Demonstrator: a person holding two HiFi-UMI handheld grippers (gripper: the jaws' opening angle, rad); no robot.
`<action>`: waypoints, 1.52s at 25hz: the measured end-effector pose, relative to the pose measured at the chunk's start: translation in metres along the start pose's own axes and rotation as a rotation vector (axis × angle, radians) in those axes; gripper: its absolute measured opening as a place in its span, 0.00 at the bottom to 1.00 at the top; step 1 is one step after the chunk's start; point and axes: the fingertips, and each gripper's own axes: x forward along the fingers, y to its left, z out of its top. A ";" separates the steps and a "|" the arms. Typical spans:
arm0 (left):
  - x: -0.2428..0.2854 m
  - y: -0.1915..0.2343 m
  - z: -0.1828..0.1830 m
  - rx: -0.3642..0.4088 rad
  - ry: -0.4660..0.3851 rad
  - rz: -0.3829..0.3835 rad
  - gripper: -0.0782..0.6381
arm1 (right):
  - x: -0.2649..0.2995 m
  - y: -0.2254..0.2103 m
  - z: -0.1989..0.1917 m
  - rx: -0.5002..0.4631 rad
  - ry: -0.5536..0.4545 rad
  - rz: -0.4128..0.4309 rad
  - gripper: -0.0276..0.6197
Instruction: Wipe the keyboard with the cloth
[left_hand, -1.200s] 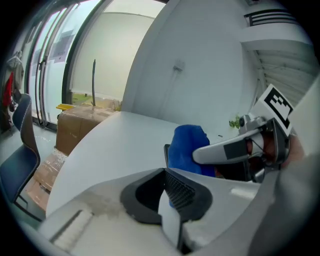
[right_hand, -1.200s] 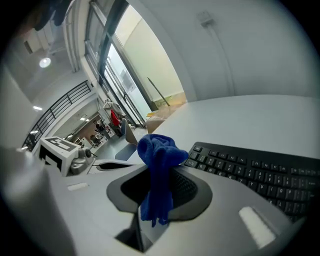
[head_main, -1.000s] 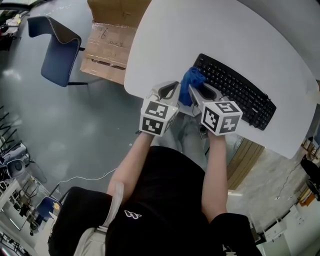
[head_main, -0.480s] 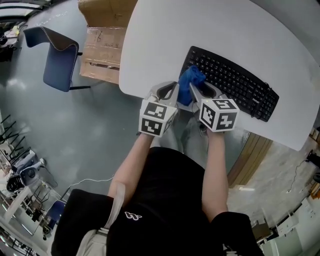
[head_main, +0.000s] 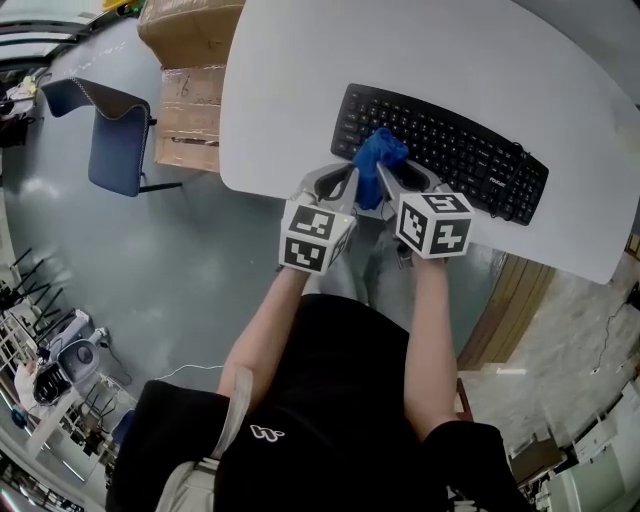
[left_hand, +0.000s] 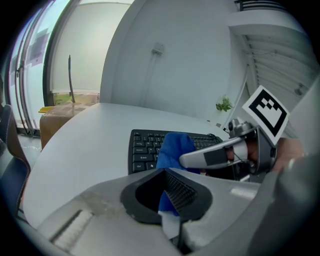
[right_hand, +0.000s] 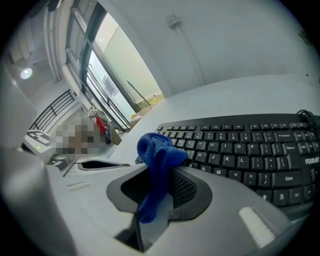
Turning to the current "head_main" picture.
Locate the brown wooden panel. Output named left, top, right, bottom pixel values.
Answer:
left=456, top=251, right=558, bottom=373

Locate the white cabinet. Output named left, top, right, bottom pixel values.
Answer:
left=543, top=378, right=640, bottom=512

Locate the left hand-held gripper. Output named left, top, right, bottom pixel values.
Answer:
left=277, top=163, right=362, bottom=277

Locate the white floor cable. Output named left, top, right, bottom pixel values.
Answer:
left=149, top=362, right=227, bottom=386

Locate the person's black shirt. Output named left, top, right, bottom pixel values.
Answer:
left=106, top=291, right=534, bottom=512

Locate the blue padded chair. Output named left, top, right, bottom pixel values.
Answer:
left=39, top=76, right=184, bottom=199

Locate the yellow packet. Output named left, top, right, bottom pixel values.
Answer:
left=101, top=0, right=147, bottom=17

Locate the black keyboard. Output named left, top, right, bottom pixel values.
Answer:
left=329, top=82, right=551, bottom=228

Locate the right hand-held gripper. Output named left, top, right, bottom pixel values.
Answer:
left=374, top=158, right=477, bottom=269

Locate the white grey robot device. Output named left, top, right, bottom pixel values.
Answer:
left=31, top=323, right=109, bottom=408

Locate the person's right forearm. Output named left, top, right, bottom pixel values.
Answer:
left=401, top=255, right=463, bottom=444

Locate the taped cardboard box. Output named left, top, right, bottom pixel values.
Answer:
left=153, top=64, right=229, bottom=174

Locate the brown cardboard box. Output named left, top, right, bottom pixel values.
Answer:
left=136, top=0, right=247, bottom=69

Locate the person's left forearm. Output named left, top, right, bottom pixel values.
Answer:
left=216, top=263, right=314, bottom=402

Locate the beige shoulder strap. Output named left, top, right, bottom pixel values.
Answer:
left=158, top=366, right=257, bottom=512

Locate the black metal rack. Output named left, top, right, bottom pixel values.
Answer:
left=0, top=246, right=77, bottom=347

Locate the blue cloth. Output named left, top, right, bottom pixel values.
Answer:
left=350, top=126, right=411, bottom=212

